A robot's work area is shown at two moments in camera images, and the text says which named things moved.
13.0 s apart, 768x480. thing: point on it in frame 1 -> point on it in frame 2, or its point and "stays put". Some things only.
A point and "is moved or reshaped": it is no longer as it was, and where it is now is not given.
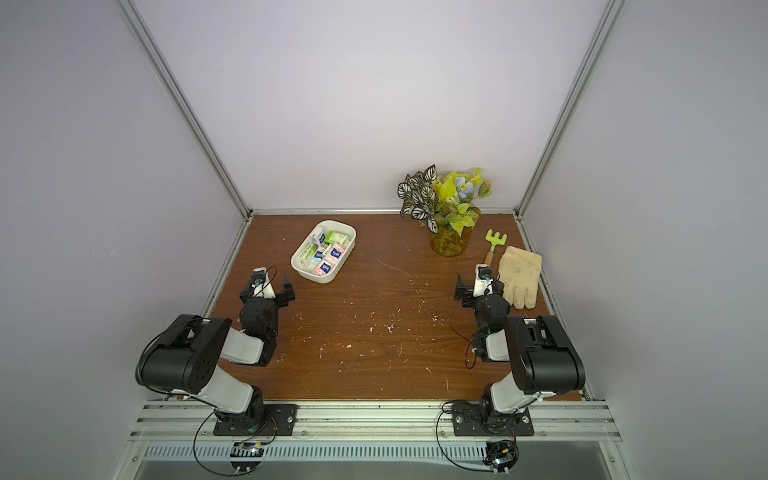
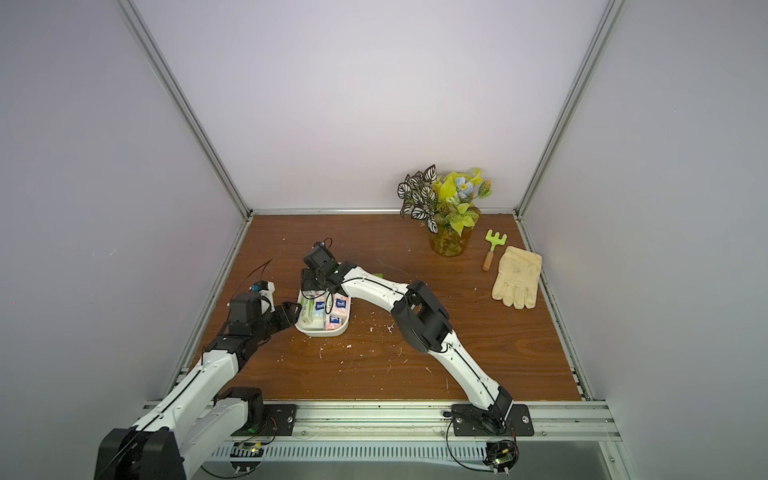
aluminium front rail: x=553 y=421 stays put
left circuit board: x=246 y=456 stays put
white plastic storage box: x=342 y=228 -> x=320 y=332
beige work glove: x=518 y=273 stays put
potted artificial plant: x=445 y=201 stays put
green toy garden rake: x=493 y=239 stays put
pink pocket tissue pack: x=322 y=268 is moved or reshaped
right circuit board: x=501 y=456 stays put
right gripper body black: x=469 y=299 -> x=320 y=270
